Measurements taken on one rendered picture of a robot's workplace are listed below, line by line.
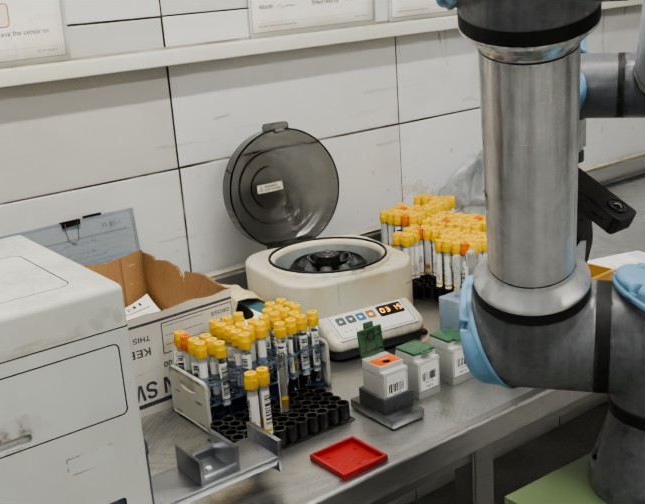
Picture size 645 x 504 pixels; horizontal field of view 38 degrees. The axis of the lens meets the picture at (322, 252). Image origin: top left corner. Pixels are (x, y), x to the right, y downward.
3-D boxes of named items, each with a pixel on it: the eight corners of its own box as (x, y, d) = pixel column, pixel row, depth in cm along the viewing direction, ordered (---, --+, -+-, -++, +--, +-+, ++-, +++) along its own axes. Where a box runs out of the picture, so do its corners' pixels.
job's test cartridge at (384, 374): (385, 413, 122) (383, 369, 120) (363, 402, 125) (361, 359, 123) (409, 404, 124) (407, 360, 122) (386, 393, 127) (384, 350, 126)
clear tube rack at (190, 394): (210, 434, 122) (204, 385, 120) (173, 410, 130) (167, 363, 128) (332, 386, 134) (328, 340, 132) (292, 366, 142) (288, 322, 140)
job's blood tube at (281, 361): (285, 428, 122) (279, 358, 119) (280, 425, 123) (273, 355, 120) (294, 425, 122) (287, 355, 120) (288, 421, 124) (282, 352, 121)
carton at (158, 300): (89, 439, 124) (72, 333, 119) (13, 376, 146) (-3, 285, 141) (245, 382, 138) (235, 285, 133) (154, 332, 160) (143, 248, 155)
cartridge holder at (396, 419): (392, 431, 120) (391, 405, 119) (350, 408, 127) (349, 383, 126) (424, 417, 123) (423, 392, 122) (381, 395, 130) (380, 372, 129)
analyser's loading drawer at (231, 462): (123, 541, 97) (117, 497, 95) (97, 515, 102) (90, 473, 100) (284, 470, 108) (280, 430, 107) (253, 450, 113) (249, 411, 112)
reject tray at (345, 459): (344, 481, 109) (344, 475, 109) (310, 460, 114) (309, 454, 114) (388, 460, 113) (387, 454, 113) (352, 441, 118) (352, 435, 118)
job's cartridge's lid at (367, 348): (357, 326, 122) (355, 325, 123) (362, 360, 123) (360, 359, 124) (380, 318, 125) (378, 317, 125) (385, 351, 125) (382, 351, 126)
